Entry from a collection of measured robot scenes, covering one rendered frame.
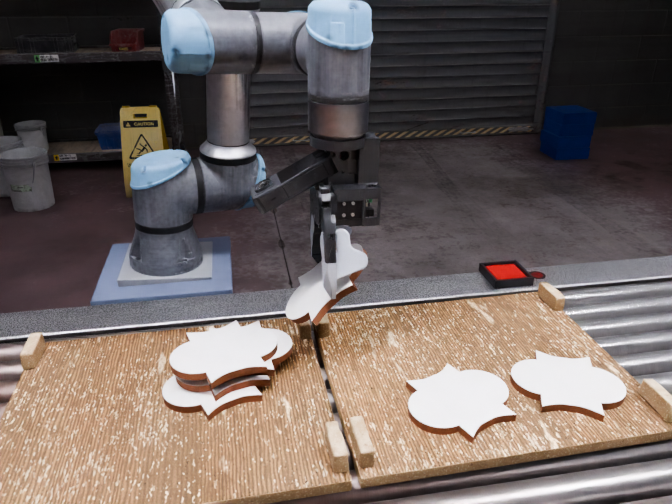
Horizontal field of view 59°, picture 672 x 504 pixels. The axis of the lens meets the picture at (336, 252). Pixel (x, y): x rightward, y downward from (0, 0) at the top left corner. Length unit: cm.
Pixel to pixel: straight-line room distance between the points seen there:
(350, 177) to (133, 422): 41
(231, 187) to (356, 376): 55
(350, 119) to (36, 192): 377
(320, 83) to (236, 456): 44
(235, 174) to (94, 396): 55
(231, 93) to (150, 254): 36
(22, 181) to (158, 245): 316
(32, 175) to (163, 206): 316
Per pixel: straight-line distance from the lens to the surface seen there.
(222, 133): 120
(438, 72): 573
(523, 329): 97
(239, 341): 82
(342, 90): 71
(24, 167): 432
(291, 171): 76
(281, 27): 78
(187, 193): 120
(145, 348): 93
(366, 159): 75
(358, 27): 70
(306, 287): 85
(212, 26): 75
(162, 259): 123
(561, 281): 118
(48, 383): 90
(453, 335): 93
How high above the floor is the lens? 144
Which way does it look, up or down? 25 degrees down
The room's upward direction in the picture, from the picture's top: straight up
